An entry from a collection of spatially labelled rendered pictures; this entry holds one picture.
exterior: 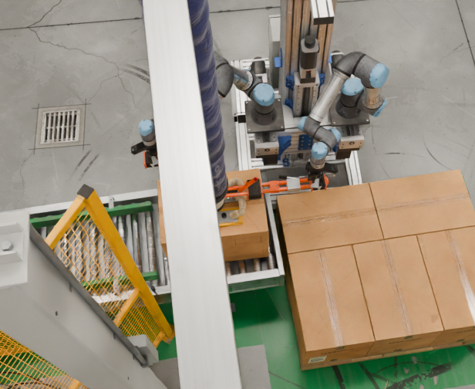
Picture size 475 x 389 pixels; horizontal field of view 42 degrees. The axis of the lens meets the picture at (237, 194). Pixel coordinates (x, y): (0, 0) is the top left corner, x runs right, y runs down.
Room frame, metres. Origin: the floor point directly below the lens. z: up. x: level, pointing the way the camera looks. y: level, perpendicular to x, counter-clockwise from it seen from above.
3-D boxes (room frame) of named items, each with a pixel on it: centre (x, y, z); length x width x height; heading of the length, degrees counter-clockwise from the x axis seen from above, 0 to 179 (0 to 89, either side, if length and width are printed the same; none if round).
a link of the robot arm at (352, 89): (2.02, -0.70, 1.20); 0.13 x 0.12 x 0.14; 47
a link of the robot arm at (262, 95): (2.04, -0.20, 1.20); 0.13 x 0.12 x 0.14; 33
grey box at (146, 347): (0.59, 0.50, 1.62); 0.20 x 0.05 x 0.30; 93
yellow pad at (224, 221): (1.44, 0.16, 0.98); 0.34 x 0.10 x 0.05; 91
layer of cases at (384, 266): (1.28, -0.87, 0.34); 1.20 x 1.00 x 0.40; 93
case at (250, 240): (1.53, 0.15, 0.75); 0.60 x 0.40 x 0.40; 91
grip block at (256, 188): (1.54, -0.09, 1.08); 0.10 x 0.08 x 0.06; 1
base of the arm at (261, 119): (2.04, -0.20, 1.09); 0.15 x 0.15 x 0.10
